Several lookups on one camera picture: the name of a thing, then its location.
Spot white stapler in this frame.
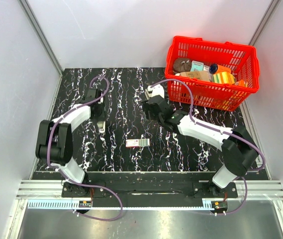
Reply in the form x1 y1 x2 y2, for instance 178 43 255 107
97 120 106 133

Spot grey staple magazine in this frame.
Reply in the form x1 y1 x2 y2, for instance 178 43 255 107
145 89 152 100

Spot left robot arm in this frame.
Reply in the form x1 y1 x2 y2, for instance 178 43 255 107
35 88 105 197

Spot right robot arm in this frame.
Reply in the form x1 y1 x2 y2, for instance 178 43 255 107
142 95 259 197

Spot staple box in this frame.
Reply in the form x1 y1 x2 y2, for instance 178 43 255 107
126 138 150 147

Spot brown round item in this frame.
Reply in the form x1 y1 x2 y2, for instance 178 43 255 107
173 57 192 73

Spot cardboard box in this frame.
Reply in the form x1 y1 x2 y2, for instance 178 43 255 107
175 71 211 82

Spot teal small box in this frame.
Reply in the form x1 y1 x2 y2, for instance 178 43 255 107
190 60 204 72

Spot blue capped orange bottle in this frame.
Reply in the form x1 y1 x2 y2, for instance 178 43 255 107
209 63 232 74

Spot red plastic basket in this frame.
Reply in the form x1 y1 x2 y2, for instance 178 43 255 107
165 36 260 112

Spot green orange box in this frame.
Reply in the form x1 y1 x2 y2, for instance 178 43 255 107
213 72 235 85

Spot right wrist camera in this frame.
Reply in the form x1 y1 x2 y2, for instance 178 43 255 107
147 84 165 98

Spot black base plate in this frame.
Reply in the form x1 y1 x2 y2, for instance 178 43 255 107
61 181 239 199

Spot aluminium rail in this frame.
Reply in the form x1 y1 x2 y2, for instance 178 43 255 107
16 180 283 201

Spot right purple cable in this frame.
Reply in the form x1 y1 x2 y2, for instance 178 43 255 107
148 79 266 216

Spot white cable duct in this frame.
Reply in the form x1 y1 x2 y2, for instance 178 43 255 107
28 199 92 210

